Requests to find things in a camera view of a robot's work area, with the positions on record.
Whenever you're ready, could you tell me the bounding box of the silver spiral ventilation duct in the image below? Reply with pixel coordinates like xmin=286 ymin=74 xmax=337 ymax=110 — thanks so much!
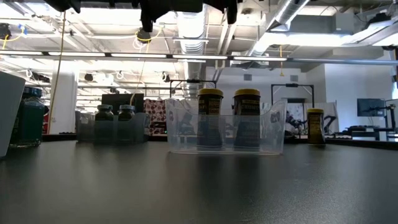
xmin=174 ymin=11 xmax=208 ymax=100
xmin=248 ymin=0 xmax=312 ymax=57

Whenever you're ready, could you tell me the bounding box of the black metal rig frame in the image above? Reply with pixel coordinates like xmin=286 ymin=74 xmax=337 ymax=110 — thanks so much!
xmin=271 ymin=83 xmax=315 ymax=108
xmin=169 ymin=79 xmax=218 ymax=99

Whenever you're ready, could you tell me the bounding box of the yellow hanging power plug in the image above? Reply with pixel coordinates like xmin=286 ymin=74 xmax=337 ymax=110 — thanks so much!
xmin=279 ymin=45 xmax=285 ymax=77

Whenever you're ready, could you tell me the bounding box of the long yellow cable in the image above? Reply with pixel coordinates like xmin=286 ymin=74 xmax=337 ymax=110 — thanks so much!
xmin=46 ymin=12 xmax=68 ymax=134

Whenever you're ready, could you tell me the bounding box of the black computer monitor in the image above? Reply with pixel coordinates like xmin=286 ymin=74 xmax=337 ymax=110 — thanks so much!
xmin=101 ymin=93 xmax=146 ymax=114

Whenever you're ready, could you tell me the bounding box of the black ceiling-mounted camera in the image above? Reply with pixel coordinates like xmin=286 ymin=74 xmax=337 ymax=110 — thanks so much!
xmin=136 ymin=27 xmax=152 ymax=44

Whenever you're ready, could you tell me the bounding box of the dark wall screen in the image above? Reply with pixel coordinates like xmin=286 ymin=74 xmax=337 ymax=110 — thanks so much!
xmin=356 ymin=98 xmax=386 ymax=118

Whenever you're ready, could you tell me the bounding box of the dark translucent plastic bin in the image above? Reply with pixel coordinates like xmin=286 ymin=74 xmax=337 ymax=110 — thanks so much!
xmin=75 ymin=111 xmax=150 ymax=144

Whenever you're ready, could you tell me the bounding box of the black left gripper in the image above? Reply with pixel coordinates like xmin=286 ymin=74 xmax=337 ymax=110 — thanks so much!
xmin=139 ymin=0 xmax=239 ymax=33

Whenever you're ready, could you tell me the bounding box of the black ceiling-hung device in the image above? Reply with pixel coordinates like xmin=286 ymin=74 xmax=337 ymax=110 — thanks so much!
xmin=0 ymin=23 xmax=12 ymax=40

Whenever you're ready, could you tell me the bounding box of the red patterned white panel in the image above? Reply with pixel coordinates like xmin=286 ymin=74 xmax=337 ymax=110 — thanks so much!
xmin=144 ymin=98 xmax=168 ymax=135

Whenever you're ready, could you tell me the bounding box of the clear plastic bin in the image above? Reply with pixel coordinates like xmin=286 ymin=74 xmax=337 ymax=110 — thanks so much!
xmin=164 ymin=98 xmax=288 ymax=156

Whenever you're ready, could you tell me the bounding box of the white plastic bin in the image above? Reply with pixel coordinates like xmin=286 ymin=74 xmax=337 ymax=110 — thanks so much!
xmin=0 ymin=70 xmax=26 ymax=158

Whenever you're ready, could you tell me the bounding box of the yellow-lidded dark spice jar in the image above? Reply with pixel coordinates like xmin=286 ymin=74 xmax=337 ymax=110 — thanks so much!
xmin=197 ymin=88 xmax=224 ymax=149
xmin=232 ymin=88 xmax=261 ymax=149
xmin=307 ymin=108 xmax=326 ymax=146

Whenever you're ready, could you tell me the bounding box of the long ceiling light rail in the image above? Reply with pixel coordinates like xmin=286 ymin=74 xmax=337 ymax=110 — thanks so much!
xmin=0 ymin=49 xmax=398 ymax=67

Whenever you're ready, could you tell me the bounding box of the white cloth partition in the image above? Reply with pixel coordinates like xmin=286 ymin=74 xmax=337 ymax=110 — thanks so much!
xmin=285 ymin=101 xmax=340 ymax=134

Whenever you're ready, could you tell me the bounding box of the green glass spice jar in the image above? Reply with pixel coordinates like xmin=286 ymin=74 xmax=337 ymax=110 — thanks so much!
xmin=117 ymin=104 xmax=136 ymax=143
xmin=94 ymin=104 xmax=114 ymax=143
xmin=9 ymin=86 xmax=46 ymax=148

